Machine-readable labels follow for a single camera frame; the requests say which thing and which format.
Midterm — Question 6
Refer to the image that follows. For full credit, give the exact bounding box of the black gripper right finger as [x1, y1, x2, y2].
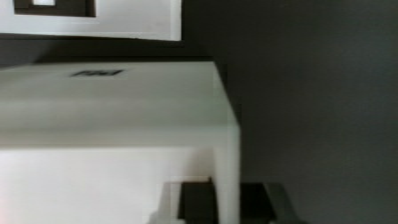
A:
[240, 183, 306, 224]

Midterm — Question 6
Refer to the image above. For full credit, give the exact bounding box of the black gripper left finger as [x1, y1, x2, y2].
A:
[148, 180, 221, 224]

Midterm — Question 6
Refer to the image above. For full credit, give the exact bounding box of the white drawer box with tag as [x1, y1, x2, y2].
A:
[0, 61, 240, 224]

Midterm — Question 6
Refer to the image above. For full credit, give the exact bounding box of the white base tag plate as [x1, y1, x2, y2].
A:
[0, 0, 183, 41]

